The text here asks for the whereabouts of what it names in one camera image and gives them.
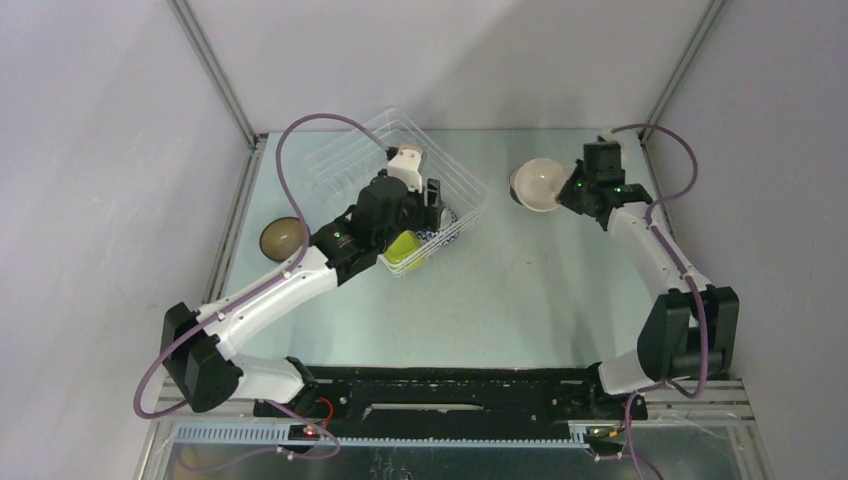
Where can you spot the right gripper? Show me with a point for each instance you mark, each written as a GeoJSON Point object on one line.
{"type": "Point", "coordinates": [580, 172]}

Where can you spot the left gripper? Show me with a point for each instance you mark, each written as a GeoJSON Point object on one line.
{"type": "Point", "coordinates": [427, 218]}

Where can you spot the blue patterned bowl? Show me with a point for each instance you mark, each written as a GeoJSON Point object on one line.
{"type": "Point", "coordinates": [445, 235]}

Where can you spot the orange bowl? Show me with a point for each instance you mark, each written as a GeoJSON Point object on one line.
{"type": "Point", "coordinates": [538, 183]}

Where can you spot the dark bowl beige inside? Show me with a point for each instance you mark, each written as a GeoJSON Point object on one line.
{"type": "Point", "coordinates": [283, 239]}

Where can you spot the teal blue bowl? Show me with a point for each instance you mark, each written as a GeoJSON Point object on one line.
{"type": "Point", "coordinates": [512, 191]}

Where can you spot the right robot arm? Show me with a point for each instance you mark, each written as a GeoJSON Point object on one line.
{"type": "Point", "coordinates": [690, 331]}

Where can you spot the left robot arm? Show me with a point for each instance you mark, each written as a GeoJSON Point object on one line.
{"type": "Point", "coordinates": [201, 349]}

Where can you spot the green bowl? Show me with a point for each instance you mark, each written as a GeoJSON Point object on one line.
{"type": "Point", "coordinates": [396, 255]}

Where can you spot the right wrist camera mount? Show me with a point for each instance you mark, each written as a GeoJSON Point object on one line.
{"type": "Point", "coordinates": [607, 136]}

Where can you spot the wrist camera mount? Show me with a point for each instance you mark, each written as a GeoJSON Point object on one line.
{"type": "Point", "coordinates": [404, 163]}
{"type": "Point", "coordinates": [607, 136]}

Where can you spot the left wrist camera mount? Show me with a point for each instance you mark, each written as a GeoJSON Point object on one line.
{"type": "Point", "coordinates": [404, 163]}

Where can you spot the white wire dish rack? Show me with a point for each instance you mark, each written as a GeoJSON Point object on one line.
{"type": "Point", "coordinates": [344, 166]}

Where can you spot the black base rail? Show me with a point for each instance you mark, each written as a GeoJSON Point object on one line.
{"type": "Point", "coordinates": [536, 403]}

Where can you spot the grey cable duct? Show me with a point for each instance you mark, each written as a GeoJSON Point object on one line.
{"type": "Point", "coordinates": [271, 434]}

